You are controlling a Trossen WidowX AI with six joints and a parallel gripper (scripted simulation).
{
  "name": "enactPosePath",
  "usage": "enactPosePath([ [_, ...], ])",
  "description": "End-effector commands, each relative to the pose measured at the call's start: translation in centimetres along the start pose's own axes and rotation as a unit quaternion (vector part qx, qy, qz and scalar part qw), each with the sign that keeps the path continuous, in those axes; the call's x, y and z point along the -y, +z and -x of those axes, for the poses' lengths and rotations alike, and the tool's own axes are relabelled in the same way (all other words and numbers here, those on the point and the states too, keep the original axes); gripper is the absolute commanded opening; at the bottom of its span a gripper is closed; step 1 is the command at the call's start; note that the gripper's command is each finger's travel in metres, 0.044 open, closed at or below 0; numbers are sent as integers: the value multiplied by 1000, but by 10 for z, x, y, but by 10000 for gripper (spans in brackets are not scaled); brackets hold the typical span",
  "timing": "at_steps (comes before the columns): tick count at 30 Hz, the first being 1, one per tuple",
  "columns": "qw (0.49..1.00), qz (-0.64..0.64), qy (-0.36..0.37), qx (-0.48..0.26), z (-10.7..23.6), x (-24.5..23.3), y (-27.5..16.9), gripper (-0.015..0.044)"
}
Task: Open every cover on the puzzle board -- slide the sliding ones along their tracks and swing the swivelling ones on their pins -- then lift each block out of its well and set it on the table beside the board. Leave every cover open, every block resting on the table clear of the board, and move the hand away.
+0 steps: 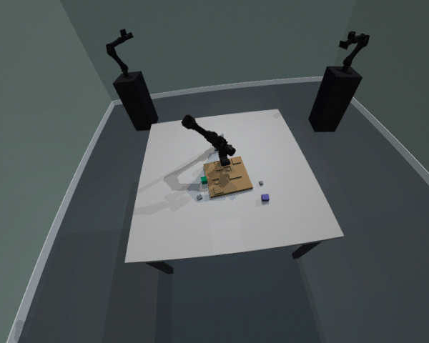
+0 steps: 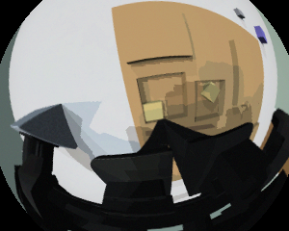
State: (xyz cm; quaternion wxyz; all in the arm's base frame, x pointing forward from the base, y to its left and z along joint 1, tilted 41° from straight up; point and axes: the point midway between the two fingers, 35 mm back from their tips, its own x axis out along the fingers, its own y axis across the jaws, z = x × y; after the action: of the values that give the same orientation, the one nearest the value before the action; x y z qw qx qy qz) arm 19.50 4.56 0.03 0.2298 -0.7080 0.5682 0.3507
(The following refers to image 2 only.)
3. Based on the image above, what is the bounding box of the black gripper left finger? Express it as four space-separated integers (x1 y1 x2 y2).
91 119 174 195

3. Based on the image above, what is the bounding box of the tan puzzle board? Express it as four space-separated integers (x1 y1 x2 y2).
111 0 264 147

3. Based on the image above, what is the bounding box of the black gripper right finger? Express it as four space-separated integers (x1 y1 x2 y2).
163 118 253 196

